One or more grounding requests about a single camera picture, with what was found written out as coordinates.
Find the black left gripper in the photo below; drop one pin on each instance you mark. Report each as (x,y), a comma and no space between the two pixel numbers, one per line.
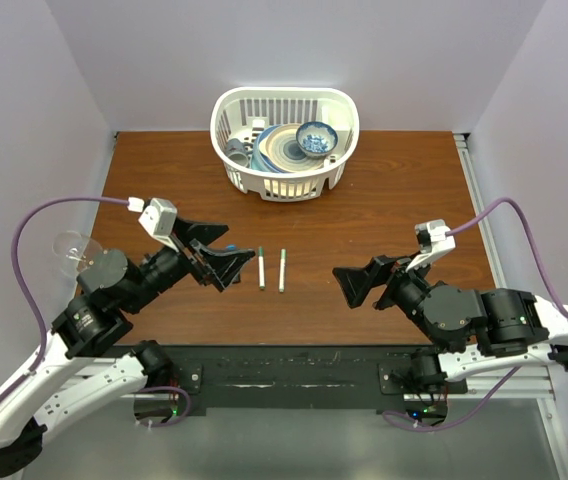
(223,266)

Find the clear wine glass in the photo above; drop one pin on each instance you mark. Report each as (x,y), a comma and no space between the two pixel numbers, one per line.
(76,252)

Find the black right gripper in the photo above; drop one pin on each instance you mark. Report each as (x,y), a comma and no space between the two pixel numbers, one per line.
(354,281)

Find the aluminium frame rail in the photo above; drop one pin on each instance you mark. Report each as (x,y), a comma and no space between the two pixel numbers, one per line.
(524,385)

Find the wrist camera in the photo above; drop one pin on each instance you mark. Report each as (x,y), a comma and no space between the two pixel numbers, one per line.
(157,219)
(434,242)

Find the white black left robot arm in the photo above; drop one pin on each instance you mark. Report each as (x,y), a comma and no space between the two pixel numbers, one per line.
(35,403)

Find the beige blue plate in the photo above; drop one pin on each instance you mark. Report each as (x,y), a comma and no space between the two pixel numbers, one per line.
(276,151)

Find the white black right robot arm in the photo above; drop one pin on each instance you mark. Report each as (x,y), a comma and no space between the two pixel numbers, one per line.
(520,329)

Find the grey blue mug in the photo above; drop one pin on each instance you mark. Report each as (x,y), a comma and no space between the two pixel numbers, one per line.
(235,151)

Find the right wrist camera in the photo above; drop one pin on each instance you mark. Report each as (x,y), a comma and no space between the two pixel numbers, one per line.
(434,242)

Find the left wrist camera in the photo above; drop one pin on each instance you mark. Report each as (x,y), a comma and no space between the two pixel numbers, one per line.
(157,219)

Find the white pen green tip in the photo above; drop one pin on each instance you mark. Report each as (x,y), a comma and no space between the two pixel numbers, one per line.
(261,272)

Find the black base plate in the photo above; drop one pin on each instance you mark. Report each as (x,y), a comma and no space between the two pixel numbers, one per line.
(367,377)

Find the white plastic dish basket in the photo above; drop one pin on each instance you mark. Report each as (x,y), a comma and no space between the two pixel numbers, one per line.
(245,112)

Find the blue patterned bowl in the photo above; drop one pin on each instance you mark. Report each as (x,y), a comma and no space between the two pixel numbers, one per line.
(316,139)

